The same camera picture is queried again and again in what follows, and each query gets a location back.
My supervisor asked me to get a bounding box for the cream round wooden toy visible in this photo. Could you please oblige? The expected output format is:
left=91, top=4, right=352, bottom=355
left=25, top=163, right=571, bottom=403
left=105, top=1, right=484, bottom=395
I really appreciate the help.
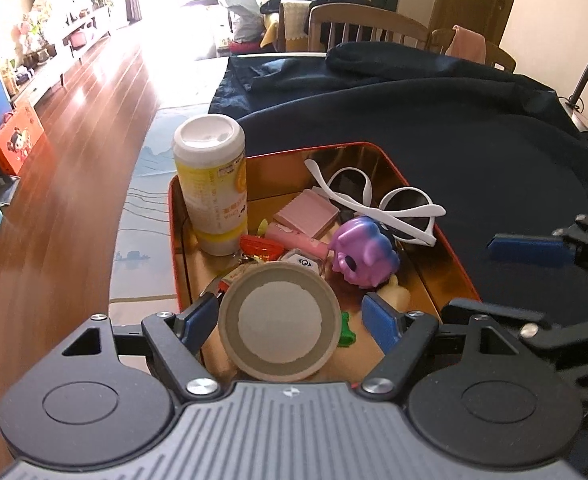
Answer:
left=376, top=274, right=411, bottom=313

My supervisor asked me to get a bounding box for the green plastic toy piece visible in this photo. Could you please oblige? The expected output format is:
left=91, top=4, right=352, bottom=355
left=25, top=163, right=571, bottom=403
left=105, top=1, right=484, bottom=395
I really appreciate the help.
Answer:
left=337, top=311, right=357, bottom=348

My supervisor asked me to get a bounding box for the purple monster toy figure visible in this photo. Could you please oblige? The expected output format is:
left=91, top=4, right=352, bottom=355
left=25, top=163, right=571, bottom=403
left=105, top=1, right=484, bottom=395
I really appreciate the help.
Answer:
left=329, top=217, right=400, bottom=289

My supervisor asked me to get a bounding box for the pink cylindrical tube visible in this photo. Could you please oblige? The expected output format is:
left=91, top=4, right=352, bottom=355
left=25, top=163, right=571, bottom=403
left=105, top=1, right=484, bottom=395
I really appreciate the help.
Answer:
left=265, top=222, right=329, bottom=260

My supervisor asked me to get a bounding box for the yellow white cylindrical canister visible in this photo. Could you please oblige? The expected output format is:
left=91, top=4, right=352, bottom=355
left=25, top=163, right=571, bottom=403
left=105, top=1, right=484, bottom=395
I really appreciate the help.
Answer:
left=172, top=114, right=248, bottom=256

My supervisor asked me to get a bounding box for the orange snack wrapper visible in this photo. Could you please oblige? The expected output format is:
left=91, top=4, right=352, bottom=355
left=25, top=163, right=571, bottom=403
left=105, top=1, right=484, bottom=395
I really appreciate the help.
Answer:
left=239, top=234, right=285, bottom=262

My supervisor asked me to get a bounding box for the dark navy table cloth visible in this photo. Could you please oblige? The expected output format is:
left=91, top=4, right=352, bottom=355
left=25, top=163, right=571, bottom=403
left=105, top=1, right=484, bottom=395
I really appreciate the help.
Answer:
left=210, top=42, right=588, bottom=307

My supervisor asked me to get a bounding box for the red metal tin box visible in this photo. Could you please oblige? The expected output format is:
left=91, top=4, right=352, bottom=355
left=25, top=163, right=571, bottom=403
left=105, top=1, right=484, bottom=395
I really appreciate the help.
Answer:
left=167, top=141, right=483, bottom=380

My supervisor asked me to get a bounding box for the pink flat box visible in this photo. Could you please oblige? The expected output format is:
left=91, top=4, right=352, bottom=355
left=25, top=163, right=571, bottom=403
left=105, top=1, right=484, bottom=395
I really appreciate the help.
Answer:
left=273, top=188, right=339, bottom=238

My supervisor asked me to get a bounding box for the pink towel on chair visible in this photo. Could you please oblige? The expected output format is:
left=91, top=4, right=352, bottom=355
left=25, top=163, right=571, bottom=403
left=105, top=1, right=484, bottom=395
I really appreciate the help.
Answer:
left=445, top=25, right=487, bottom=64

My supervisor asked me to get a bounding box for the orange cartoon gift box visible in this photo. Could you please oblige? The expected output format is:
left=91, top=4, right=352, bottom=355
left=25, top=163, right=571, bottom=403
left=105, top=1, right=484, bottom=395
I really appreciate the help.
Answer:
left=0, top=102, right=44, bottom=176

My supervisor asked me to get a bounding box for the low white tv console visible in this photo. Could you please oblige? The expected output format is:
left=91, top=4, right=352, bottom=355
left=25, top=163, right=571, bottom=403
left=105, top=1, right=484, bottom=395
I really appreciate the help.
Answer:
left=10, top=6, right=111, bottom=107

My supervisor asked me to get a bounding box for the wooden dining chair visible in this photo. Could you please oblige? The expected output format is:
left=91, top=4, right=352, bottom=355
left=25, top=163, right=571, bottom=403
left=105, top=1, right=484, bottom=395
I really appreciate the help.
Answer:
left=305, top=1, right=518, bottom=74

